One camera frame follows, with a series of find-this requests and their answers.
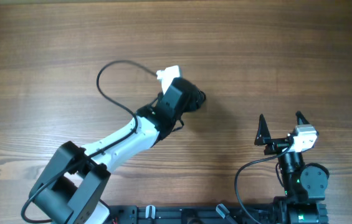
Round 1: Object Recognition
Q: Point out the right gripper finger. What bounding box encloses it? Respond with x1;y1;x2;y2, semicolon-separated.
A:
295;111;310;125
254;114;271;146

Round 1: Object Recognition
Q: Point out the black cable bundle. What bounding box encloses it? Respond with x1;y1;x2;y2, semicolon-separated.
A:
194;88;207;111

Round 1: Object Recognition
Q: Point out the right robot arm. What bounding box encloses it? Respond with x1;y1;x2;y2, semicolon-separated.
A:
254;111;330;223

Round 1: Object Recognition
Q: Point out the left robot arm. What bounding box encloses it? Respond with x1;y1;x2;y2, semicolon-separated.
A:
25;78;206;223

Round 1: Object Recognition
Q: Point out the right camera cable black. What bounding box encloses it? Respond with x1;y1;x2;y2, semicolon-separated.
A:
234;147;290;224

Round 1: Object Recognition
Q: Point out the camera cable black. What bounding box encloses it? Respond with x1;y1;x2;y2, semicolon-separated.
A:
20;59;158;224
234;147;290;224

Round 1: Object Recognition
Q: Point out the left camera cable black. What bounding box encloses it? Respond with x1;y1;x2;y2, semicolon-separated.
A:
20;59;158;224

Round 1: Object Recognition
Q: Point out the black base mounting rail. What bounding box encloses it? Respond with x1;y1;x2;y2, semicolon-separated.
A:
100;203;329;224

